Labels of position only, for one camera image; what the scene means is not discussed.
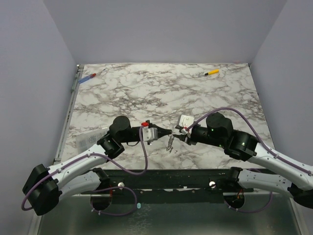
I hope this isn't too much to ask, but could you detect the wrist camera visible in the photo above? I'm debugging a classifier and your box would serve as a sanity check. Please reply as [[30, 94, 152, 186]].
[[177, 115, 194, 135], [141, 121, 158, 142]]

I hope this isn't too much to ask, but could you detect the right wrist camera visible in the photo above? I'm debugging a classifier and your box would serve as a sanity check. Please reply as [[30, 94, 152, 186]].
[[177, 115, 194, 135]]

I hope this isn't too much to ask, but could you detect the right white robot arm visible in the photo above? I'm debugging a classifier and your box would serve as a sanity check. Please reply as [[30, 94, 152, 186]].
[[176, 112, 313, 209]]

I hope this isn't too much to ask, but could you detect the blue red screwdriver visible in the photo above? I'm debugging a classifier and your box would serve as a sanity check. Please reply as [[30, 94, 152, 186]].
[[78, 69, 106, 84]]

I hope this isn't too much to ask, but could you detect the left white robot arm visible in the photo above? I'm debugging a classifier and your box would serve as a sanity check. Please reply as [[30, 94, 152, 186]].
[[21, 116, 172, 215]]

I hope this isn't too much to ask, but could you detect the yellow screwdriver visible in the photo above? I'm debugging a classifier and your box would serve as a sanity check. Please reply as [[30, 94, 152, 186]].
[[204, 70, 219, 76]]

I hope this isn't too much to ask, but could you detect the black mounting rail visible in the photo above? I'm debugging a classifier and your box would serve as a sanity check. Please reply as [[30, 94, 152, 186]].
[[90, 168, 247, 207]]

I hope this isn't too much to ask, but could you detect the aluminium side rail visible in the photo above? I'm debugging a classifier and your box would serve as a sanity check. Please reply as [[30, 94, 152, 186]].
[[52, 65, 84, 164]]

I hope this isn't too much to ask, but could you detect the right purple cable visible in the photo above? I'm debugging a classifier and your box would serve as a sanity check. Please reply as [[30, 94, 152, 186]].
[[184, 107, 313, 213]]

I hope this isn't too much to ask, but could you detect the metal carabiner with key rings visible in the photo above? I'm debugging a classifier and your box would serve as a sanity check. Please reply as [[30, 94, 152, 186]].
[[166, 125, 175, 153]]

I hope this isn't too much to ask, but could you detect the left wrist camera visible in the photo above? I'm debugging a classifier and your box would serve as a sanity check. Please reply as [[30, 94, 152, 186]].
[[141, 121, 158, 142]]

